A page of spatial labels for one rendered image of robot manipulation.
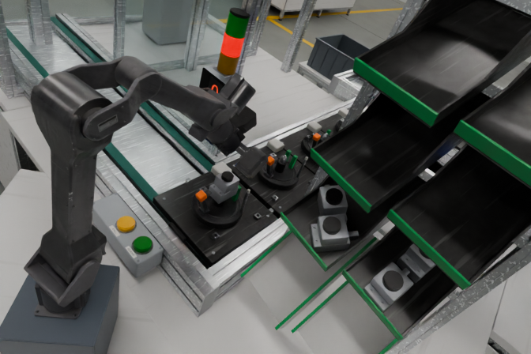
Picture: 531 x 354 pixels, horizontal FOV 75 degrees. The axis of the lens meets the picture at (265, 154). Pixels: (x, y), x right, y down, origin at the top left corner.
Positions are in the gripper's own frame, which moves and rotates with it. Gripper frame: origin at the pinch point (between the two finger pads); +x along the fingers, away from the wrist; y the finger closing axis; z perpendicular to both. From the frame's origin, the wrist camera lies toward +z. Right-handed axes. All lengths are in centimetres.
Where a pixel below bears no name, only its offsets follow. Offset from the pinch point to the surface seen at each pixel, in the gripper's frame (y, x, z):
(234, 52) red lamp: 16.6, -5.0, 17.7
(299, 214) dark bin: -22.4, -5.6, -1.8
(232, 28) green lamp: 17.8, -10.1, 20.6
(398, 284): -42.6, -12.8, -0.2
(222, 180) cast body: -0.2, 5.0, -7.4
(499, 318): -76, 58, 19
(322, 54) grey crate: 82, 152, 111
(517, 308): -80, 65, 26
